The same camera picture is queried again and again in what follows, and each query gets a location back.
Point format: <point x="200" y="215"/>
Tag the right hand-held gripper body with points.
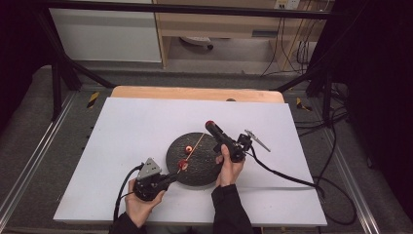
<point x="238" y="148"/>

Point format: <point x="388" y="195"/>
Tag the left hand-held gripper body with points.
<point x="148" y="172"/>

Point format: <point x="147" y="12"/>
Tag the red hawthorn fruit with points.
<point x="182" y="165"/>
<point x="188" y="149"/>

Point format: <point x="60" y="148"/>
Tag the wooden skewer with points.
<point x="196" y="145"/>

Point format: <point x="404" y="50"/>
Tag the black round plate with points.
<point x="199" y="169"/>

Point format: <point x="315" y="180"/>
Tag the person's right hand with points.
<point x="229" y="172"/>

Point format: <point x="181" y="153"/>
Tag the person's left hand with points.
<point x="139" y="208"/>

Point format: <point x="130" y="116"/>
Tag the wooden table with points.
<point x="195" y="93"/>

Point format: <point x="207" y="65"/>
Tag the white table cover sheet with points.
<point x="130" y="130"/>

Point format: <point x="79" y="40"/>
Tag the white chair base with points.
<point x="196" y="40"/>

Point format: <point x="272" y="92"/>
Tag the wooden desk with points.
<point x="211" y="26"/>

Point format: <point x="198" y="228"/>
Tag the white cabinet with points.
<point x="104" y="35"/>

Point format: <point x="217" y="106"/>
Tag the white power strip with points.
<point x="287" y="4"/>

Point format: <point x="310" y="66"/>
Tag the black curtain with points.
<point x="16" y="48"/>
<point x="383" y="81"/>

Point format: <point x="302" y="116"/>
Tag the aluminium floor rail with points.
<point x="34" y="159"/>
<point x="352" y="185"/>

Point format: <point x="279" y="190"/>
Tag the black metal frame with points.
<point x="195" y="9"/>

